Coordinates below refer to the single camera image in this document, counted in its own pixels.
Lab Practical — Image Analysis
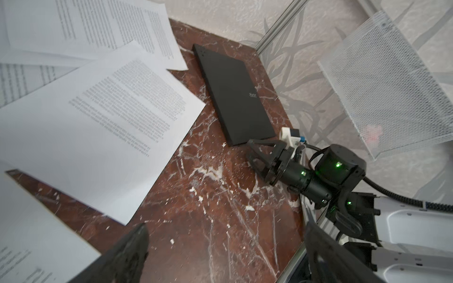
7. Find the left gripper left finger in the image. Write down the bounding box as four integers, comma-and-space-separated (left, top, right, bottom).
71, 223, 149, 283

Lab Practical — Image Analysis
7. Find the black folder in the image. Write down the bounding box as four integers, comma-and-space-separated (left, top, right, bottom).
192, 44, 276, 146

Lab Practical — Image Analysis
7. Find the printed paper sheet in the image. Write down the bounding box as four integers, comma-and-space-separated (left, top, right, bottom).
1, 42, 205, 225
1, 163, 100, 283

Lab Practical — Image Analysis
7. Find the printed paper top back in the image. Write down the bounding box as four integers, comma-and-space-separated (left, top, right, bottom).
3, 1, 187, 71

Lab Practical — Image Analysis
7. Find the printed paper middle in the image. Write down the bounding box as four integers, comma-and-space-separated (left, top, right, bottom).
1, 64, 75, 107

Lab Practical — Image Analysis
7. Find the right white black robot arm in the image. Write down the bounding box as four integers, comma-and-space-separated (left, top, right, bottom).
247, 140, 453, 283

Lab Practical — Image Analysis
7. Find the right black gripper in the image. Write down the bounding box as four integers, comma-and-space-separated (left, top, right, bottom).
247, 139, 308, 186

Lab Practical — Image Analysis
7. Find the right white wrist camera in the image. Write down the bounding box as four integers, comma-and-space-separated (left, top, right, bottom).
278, 127, 306, 149

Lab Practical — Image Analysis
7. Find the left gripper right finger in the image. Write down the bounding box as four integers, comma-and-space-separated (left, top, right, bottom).
304, 222, 383, 283

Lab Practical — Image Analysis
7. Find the white wire mesh basket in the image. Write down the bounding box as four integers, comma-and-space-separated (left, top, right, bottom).
319, 11, 453, 159

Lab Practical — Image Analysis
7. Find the printed paper back underneath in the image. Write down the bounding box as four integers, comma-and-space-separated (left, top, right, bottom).
1, 1, 89, 68

